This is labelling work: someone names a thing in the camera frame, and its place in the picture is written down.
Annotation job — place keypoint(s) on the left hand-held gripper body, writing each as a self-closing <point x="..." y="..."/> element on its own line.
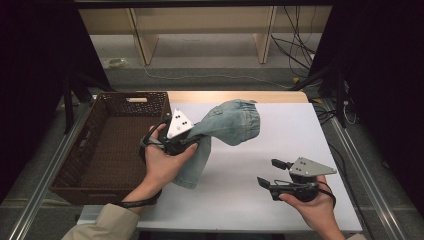
<point x="178" y="128"/>

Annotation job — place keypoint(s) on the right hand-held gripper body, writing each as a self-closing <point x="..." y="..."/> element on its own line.
<point x="305" y="186"/>

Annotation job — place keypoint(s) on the light blue jeans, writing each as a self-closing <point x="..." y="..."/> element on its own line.
<point x="233" y="123"/>

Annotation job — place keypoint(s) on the brown woven basket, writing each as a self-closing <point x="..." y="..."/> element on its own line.
<point x="110" y="150"/>

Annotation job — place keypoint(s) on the person's right hand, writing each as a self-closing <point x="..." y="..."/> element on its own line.
<point x="315" y="210"/>

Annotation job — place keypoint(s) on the person's left hand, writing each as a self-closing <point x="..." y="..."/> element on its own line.
<point x="163" y="170"/>

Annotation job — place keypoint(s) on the white board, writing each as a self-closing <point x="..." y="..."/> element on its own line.
<point x="240" y="170"/>

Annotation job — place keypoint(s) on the crumpled clear plastic scrap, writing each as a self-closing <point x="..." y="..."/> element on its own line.
<point x="116" y="62"/>

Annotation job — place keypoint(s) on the black metal stand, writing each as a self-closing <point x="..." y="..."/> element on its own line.
<point x="333" y="90"/>
<point x="71" y="100"/>

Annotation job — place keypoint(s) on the beige wooden shelf unit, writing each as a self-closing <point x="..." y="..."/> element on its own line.
<point x="200" y="20"/>

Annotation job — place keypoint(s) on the aluminium rail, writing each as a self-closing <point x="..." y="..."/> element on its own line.
<point x="43" y="180"/>
<point x="363" y="166"/>

